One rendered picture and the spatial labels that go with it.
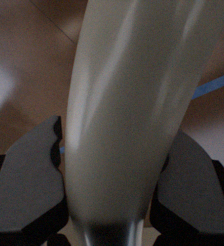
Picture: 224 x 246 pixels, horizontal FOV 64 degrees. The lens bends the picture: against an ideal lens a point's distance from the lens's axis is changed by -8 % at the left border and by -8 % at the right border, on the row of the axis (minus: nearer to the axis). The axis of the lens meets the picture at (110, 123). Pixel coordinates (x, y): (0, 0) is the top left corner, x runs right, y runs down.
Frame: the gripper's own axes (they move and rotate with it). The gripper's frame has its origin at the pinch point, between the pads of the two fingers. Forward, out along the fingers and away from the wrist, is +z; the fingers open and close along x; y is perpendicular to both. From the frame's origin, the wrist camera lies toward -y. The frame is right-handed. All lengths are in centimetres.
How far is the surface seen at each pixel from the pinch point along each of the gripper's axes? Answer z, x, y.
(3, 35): 151, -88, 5
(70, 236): 296, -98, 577
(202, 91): 130, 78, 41
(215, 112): 133, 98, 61
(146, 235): 262, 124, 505
